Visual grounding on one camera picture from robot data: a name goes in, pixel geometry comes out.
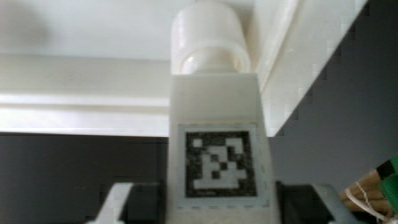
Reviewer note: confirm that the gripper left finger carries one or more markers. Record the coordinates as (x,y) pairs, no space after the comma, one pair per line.
(110,211)

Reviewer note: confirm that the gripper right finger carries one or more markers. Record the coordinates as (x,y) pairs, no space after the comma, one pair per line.
(339,212)

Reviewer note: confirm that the white square tabletop part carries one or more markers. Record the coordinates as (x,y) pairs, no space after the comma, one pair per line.
(85,59)

